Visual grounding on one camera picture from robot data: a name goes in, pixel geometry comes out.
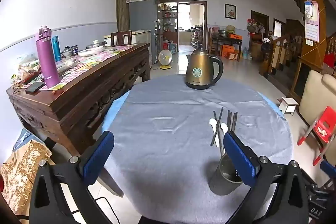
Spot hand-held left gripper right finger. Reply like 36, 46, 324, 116
223, 132, 309, 224

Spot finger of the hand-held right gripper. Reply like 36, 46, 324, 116
308, 185, 336, 224
320, 160, 336, 185

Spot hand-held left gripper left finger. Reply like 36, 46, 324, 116
29, 131, 115, 224

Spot metal utensil holder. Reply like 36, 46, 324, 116
209, 153, 244, 196

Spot red plastic chair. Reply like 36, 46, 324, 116
297, 106, 336, 167

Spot light blue under cloth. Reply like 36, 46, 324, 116
100, 93, 288, 136

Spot carved wooden sideboard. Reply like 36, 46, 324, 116
7, 43, 151, 159

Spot grey tablecloth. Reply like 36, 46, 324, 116
104, 74, 294, 224

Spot small white stool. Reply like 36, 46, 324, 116
278, 97, 299, 116

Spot cream leather armchair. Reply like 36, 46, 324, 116
299, 70, 336, 132

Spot black smartphone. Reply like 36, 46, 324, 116
25, 82, 46, 94

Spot gold electric kettle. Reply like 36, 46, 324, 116
185, 46, 224, 90

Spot rolled plastic bag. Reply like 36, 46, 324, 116
56, 59, 79, 75

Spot pink checked table cover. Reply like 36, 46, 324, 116
16, 45, 142, 90

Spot white bowl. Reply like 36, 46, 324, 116
78, 46, 105, 57

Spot purple water bottle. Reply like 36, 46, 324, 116
35, 26, 61, 88

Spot pile of packets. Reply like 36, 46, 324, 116
11, 55, 42, 86

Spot metal pot lid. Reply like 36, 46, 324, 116
86, 40, 108, 49

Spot wooden stair railing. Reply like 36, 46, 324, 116
260, 30, 305, 80

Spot teal water bottle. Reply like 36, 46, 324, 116
51, 35, 62, 62

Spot dark wooden table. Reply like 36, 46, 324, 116
210, 34, 242, 56

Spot small floor fan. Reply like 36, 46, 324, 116
158, 50, 173, 71

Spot wooden chair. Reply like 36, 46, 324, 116
111, 30, 132, 46

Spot white chest freezer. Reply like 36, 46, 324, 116
104, 30, 151, 46

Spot hanging bags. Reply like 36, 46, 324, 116
247, 19, 265, 34

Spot grey refrigerator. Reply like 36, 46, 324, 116
129, 0, 160, 64

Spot glass display cabinet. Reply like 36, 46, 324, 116
160, 2, 179, 33

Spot black cable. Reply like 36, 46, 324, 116
70, 196, 118, 224

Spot framed wall picture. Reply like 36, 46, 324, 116
224, 4, 237, 20

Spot pink wall calendar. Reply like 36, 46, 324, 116
304, 0, 319, 43

